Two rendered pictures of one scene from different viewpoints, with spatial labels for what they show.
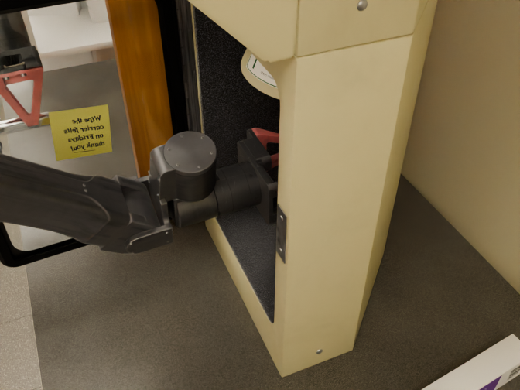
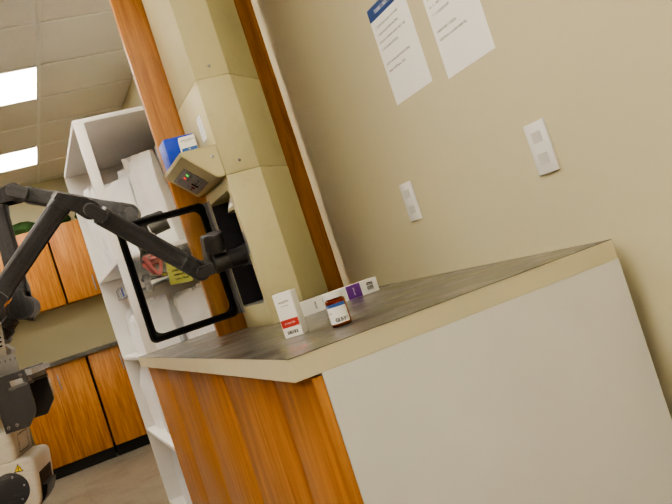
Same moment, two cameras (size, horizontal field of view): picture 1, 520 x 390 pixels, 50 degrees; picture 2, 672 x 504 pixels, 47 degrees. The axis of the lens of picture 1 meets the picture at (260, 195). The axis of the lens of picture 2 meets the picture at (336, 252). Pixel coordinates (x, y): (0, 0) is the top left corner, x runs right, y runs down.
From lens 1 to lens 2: 2.02 m
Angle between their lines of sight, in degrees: 41
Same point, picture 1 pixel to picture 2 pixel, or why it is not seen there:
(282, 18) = (218, 165)
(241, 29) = (208, 168)
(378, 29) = (247, 165)
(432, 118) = (349, 254)
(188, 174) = (212, 236)
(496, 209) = (377, 264)
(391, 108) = (264, 189)
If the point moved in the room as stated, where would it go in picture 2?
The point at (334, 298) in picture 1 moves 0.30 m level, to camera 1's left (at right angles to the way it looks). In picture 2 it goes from (280, 274) to (187, 304)
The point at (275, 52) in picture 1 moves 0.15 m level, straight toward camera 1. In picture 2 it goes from (219, 173) to (208, 168)
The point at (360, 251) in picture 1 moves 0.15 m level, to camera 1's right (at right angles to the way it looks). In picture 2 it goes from (281, 249) to (328, 233)
